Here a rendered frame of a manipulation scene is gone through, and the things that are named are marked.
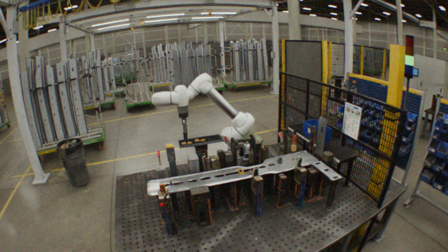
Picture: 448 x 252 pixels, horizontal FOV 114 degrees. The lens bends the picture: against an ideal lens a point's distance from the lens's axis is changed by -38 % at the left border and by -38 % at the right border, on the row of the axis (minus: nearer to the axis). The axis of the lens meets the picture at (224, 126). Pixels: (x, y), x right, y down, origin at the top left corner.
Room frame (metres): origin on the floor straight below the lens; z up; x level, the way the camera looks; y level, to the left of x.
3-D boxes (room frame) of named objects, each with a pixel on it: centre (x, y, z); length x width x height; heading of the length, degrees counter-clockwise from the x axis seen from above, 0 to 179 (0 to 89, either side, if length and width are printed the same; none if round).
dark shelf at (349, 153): (1.97, -0.92, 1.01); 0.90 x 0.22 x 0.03; 16
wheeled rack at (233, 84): (9.69, -1.06, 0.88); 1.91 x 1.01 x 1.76; 112
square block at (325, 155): (1.61, -0.86, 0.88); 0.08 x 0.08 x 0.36; 16
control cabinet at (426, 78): (5.17, -6.44, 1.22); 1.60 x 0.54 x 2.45; 20
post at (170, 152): (1.73, 0.45, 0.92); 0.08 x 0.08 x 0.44; 16
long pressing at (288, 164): (1.52, -0.09, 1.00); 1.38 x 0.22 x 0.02; 106
